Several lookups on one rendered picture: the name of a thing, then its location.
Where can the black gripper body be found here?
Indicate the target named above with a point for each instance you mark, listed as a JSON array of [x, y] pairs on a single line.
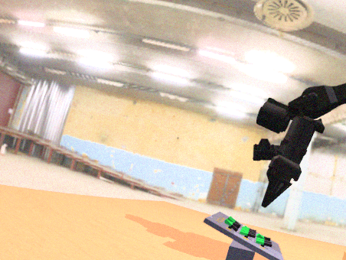
[[287, 165]]

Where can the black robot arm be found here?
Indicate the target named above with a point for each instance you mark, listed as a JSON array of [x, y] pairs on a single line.
[[314, 102]]

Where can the grey switch panel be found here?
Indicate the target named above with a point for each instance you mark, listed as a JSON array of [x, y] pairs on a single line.
[[246, 241]]

